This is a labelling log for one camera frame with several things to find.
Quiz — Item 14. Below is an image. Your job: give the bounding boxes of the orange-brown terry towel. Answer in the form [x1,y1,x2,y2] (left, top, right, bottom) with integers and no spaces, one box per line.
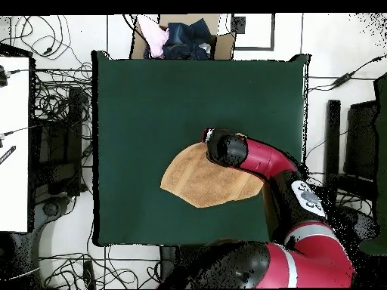
[159,132,265,209]

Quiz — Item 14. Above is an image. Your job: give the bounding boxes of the black power adapter with cable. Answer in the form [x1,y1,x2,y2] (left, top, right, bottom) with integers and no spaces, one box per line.
[308,54,387,93]

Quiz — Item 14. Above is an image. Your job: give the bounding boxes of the loose black floor cables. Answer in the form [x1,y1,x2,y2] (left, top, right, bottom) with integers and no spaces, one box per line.
[39,245,161,289]

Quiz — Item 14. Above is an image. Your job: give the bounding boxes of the pink garment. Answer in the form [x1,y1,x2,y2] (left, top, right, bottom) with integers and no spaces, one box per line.
[137,16,170,59]

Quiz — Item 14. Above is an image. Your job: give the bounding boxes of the black equipment stand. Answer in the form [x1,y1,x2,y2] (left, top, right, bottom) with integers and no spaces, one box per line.
[323,99,379,206]
[36,85,84,197]

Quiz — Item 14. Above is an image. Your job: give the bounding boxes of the brown cardboard box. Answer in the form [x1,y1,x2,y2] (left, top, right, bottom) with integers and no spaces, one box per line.
[130,14,237,60]

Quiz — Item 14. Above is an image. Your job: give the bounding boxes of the dark green table cloth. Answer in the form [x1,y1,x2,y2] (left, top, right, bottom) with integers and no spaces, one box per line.
[91,50,309,247]

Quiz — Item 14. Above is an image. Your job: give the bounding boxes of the dark blue jeans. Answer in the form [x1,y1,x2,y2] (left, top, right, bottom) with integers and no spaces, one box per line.
[163,18,214,60]

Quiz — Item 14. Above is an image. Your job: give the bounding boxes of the dark green fabric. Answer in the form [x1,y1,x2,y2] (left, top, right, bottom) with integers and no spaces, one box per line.
[359,73,387,255]

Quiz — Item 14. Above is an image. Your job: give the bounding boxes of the black cable bundle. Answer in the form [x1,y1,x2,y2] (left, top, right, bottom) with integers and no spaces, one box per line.
[311,173,374,215]

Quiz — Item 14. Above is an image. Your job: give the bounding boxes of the tangled black cables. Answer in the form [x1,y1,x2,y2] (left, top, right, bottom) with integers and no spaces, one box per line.
[0,14,93,137]

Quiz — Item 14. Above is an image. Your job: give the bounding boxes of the black power strip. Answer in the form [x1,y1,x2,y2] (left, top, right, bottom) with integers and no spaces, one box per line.
[82,259,97,289]

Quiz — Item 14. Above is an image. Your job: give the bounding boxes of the white desk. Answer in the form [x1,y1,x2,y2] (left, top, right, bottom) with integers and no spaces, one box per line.
[0,55,31,233]

